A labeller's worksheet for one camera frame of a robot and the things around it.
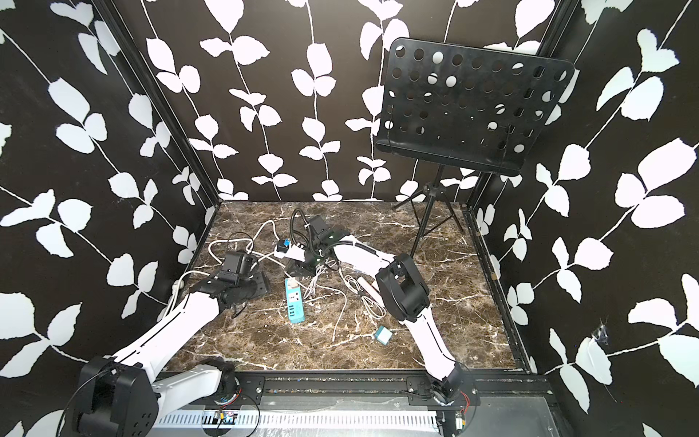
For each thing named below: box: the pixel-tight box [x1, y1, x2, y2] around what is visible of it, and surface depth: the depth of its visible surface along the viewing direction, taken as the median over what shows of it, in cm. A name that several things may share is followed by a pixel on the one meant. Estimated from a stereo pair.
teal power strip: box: [283, 277, 306, 325], surface depth 90 cm
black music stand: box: [375, 37, 576, 256], surface depth 64 cm
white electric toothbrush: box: [356, 276, 385, 305], surface depth 95 cm
